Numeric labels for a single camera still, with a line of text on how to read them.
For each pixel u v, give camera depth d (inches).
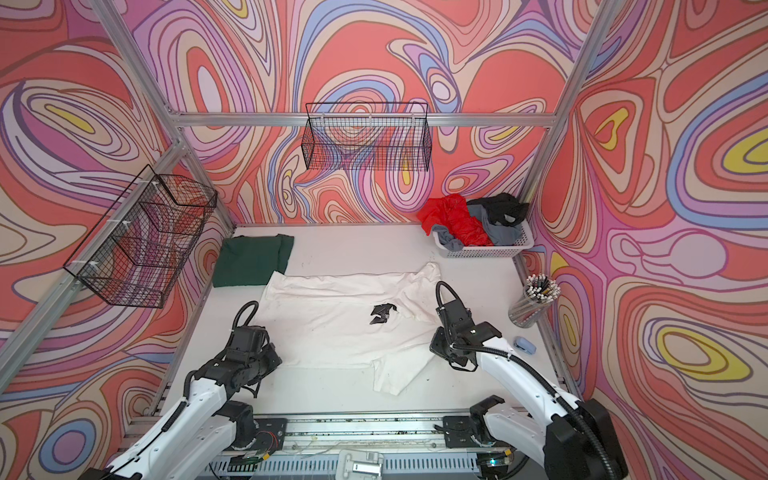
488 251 40.9
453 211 44.9
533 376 18.6
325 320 36.8
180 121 34.8
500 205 43.8
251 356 26.0
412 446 28.7
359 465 26.6
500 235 41.1
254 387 28.1
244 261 43.1
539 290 31.5
